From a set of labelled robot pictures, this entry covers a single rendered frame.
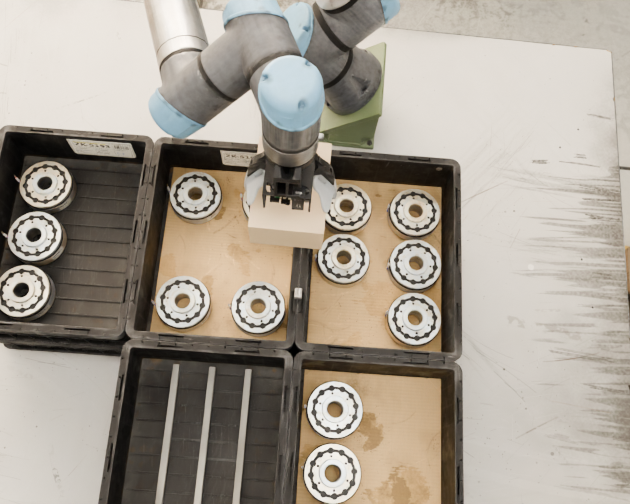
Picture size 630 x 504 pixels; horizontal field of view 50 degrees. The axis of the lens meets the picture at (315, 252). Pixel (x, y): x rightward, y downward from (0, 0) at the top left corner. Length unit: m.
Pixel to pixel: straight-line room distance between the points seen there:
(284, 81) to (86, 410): 0.90
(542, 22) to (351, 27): 1.56
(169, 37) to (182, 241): 0.53
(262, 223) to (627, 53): 2.07
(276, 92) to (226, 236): 0.63
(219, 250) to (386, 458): 0.51
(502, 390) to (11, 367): 1.02
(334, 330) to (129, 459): 0.44
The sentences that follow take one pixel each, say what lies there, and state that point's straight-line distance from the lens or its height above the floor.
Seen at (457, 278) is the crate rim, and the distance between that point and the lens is 1.28.
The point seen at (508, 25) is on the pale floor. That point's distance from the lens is 2.80.
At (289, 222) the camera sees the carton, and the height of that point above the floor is 1.12.
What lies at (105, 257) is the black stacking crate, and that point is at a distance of 1.40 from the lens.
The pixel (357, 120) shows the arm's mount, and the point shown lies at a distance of 1.50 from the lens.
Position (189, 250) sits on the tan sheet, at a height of 0.83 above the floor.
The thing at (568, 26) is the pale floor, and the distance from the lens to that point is 2.88.
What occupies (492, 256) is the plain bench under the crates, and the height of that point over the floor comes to 0.70.
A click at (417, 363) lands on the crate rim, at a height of 0.92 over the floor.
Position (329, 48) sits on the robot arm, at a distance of 1.39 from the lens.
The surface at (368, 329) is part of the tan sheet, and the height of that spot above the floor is 0.83.
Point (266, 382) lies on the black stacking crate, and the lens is 1.30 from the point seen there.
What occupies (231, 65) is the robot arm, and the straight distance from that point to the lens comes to 0.87.
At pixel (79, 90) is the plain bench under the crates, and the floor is 0.70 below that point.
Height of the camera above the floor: 2.12
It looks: 71 degrees down
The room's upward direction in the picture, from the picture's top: 8 degrees clockwise
